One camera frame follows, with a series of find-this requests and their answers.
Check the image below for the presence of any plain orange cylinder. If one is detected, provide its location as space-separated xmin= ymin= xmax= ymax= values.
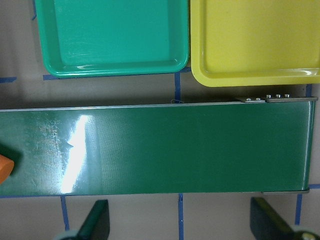
xmin=0 ymin=155 xmax=15 ymax=184

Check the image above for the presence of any green plastic tray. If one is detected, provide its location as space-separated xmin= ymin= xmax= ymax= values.
xmin=35 ymin=0 xmax=189 ymax=78

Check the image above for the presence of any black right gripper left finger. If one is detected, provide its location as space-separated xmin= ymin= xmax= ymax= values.
xmin=76 ymin=199 xmax=110 ymax=240

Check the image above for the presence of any green conveyor belt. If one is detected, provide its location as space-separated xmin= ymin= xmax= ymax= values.
xmin=0 ymin=99 xmax=315 ymax=196

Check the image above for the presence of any yellow plastic tray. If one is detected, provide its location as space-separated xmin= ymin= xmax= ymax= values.
xmin=190 ymin=0 xmax=320 ymax=87

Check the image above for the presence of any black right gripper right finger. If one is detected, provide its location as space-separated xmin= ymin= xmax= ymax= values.
xmin=249 ymin=197 xmax=308 ymax=240

